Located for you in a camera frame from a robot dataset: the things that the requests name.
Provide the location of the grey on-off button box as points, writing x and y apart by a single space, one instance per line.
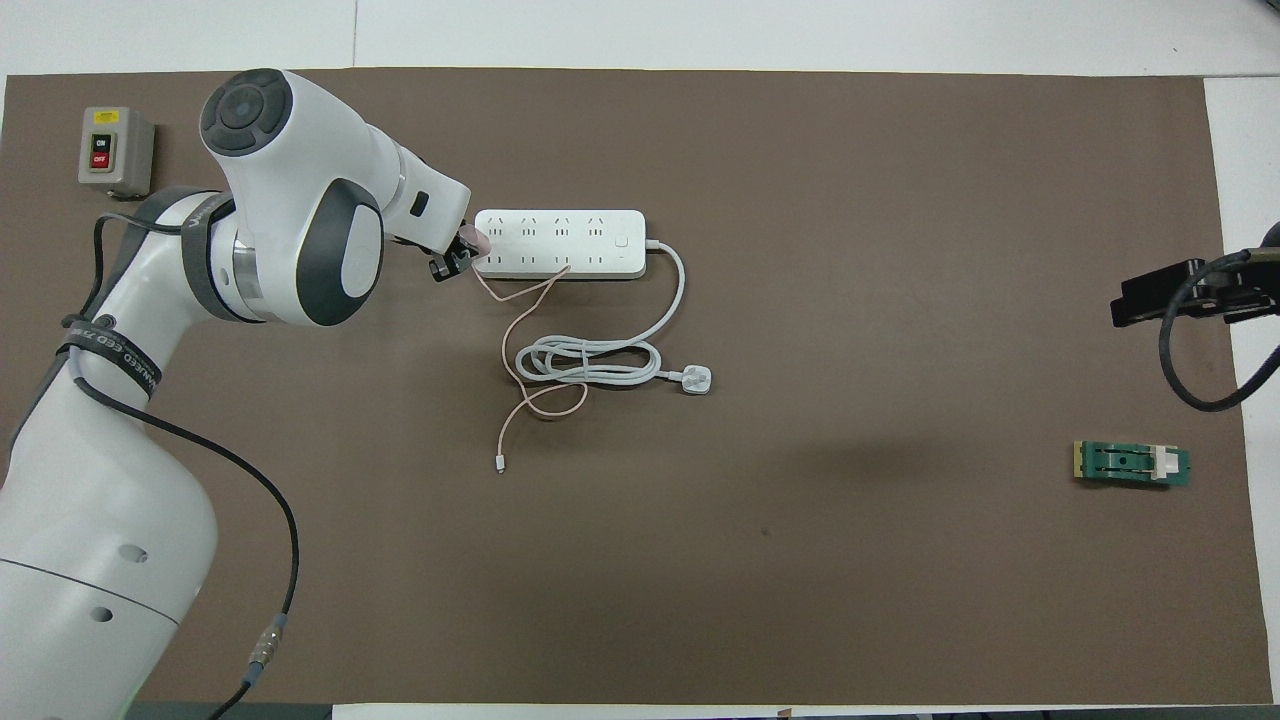
125 150

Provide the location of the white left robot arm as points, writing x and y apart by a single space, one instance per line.
300 200

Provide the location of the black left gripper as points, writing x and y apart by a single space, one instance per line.
440 262

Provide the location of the brown table mat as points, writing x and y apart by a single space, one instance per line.
700 600

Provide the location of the pink charger adapter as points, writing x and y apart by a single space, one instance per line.
476 242

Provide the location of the green knife switch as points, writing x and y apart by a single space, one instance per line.
1120 463

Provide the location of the white power strip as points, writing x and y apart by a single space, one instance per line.
570 243

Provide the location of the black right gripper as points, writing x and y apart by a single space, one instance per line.
1225 285

